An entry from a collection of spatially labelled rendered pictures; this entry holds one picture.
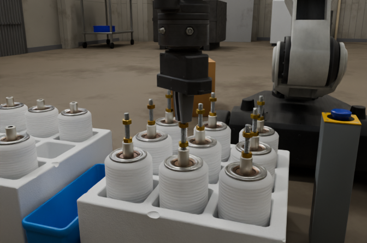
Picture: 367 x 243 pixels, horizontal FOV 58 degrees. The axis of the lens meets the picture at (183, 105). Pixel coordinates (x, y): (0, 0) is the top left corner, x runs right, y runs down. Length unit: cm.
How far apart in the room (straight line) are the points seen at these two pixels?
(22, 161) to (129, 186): 28
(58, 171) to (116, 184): 25
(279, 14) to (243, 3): 167
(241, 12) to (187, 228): 778
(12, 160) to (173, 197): 38
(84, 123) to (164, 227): 48
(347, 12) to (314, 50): 793
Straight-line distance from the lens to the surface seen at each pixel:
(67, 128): 100
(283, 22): 685
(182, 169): 61
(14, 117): 114
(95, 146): 100
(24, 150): 83
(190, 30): 54
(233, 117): 114
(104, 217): 68
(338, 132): 76
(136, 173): 65
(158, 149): 75
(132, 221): 65
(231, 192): 59
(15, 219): 83
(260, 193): 59
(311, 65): 98
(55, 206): 86
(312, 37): 101
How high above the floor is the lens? 52
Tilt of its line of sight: 15 degrees down
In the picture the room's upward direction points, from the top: straight up
